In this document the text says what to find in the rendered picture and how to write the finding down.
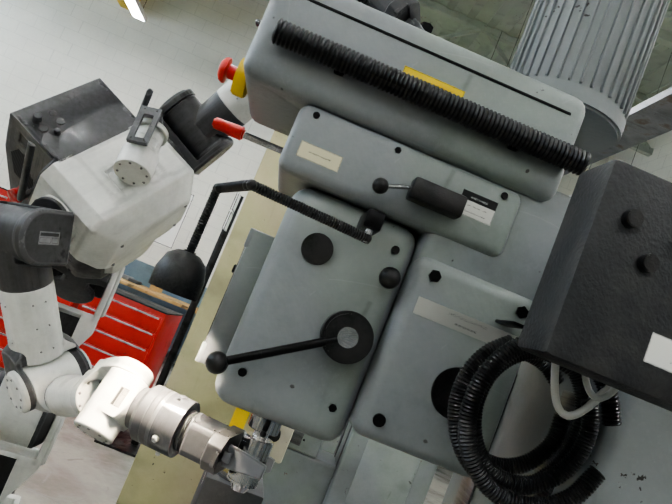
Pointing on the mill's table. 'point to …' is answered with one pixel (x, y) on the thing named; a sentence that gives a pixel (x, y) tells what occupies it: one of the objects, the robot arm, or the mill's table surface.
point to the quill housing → (312, 317)
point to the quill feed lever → (347, 323)
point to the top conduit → (430, 97)
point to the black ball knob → (389, 277)
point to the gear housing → (482, 199)
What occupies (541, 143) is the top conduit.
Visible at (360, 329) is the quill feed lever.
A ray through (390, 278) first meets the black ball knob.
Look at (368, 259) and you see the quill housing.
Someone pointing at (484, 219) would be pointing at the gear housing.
